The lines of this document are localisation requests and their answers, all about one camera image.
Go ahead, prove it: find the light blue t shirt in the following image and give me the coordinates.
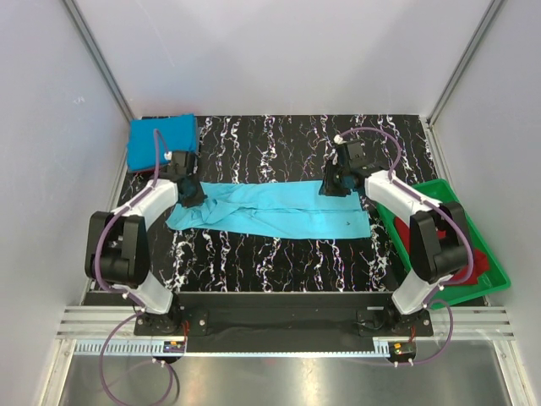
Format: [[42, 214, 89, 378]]
[[166, 181, 371, 239]]

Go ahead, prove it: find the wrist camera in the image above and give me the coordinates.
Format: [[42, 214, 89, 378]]
[[332, 135, 369, 170], [160, 151, 198, 179]]

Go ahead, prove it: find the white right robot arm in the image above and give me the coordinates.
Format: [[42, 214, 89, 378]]
[[320, 161, 473, 316]]

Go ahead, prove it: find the green plastic tray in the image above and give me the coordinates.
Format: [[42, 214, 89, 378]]
[[376, 178, 511, 306]]

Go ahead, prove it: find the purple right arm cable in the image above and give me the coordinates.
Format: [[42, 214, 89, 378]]
[[336, 126, 473, 365]]

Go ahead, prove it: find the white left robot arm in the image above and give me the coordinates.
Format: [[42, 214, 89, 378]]
[[85, 175, 206, 315]]

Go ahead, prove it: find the red t shirt in tray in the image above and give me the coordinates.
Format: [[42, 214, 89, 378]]
[[394, 217, 490, 286]]

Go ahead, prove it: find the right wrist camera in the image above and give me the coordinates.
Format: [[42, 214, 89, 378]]
[[332, 135, 369, 170]]

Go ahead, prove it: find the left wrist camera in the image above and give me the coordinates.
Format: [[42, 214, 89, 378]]
[[160, 151, 198, 179]]

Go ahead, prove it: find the folded grey t shirt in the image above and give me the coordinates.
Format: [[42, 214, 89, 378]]
[[186, 127, 202, 154]]

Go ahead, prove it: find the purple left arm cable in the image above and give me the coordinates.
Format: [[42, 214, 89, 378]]
[[90, 129, 181, 403]]

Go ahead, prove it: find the folded blue t shirt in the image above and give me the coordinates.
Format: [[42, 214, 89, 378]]
[[127, 114, 197, 172]]

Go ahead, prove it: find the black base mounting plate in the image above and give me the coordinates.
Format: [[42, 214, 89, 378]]
[[134, 292, 434, 355]]

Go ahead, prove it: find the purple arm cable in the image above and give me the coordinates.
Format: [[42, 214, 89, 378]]
[[336, 126, 473, 365], [90, 129, 181, 403]]

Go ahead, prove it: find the white slotted cable duct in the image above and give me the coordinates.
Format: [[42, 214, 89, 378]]
[[74, 339, 187, 356]]

